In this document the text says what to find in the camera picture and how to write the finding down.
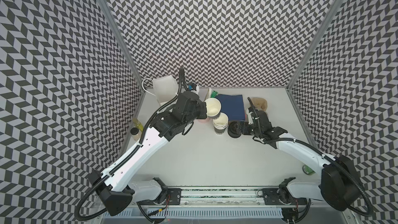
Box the blue napkin stack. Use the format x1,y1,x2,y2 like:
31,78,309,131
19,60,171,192
216,94,246,121

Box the aluminium corner post left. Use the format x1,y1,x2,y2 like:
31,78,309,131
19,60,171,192
96,0,143,92

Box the single paper coffee cup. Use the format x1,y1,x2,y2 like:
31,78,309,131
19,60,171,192
205,98,221,119

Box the yellow capped bottle right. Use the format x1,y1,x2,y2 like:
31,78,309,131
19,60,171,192
302,165,315,175

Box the green yellow bottle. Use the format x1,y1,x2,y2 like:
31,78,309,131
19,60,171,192
132,118,144,132

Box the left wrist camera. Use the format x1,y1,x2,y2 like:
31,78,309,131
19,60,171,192
188,83,200,92

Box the black cup lid stack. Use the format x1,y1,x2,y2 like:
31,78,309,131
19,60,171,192
228,121,242,139

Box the green straws bundle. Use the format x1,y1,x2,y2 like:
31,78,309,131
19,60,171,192
210,90,218,98

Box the stack of paper cups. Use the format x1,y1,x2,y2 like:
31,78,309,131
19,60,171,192
212,113,229,135

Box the white paper takeout bag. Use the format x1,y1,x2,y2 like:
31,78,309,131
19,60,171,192
142,75,179,106

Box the beige pulp cup carrier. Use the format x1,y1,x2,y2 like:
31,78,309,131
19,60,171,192
250,97,268,112

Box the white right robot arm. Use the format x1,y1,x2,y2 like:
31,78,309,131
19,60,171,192
241,98,374,217

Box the aluminium corner post right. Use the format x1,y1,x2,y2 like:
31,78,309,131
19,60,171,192
286,0,344,92

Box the aluminium corner post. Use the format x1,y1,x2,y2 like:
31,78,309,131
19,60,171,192
286,0,344,92
96,0,143,92

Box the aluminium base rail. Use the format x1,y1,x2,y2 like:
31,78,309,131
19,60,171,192
102,186,349,222

